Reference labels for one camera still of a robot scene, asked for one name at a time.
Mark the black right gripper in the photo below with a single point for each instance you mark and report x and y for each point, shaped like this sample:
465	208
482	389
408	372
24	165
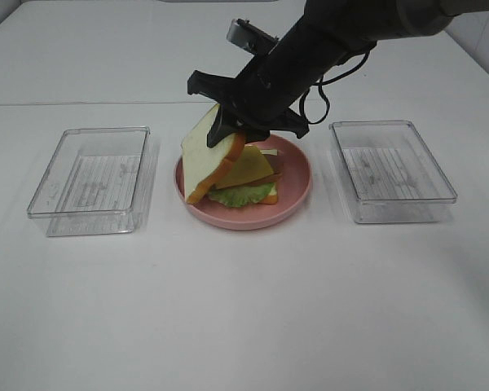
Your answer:
257	100

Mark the yellow cheese slice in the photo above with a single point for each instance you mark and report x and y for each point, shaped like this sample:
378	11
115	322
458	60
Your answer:
251	166

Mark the bread slice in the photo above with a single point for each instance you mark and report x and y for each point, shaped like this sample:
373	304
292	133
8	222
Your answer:
259	191
203	166

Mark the bacon strip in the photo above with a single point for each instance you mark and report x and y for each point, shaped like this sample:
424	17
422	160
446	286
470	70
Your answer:
277	164
269	179

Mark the green lettuce leaf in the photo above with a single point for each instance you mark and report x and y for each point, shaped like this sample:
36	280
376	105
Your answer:
237	197

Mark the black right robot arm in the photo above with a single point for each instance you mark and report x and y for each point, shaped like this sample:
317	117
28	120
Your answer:
329	33

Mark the pink round plate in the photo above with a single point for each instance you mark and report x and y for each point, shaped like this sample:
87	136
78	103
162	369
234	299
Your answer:
292	189

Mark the clear left plastic container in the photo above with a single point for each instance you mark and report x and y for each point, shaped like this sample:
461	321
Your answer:
95	183

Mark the clear plastic container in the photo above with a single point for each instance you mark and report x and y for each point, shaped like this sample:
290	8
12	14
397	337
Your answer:
95	183
389	175

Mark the clear right plastic container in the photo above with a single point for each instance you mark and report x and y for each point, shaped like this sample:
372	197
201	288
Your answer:
389	175

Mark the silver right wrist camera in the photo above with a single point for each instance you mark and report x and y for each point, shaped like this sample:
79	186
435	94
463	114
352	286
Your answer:
249	38

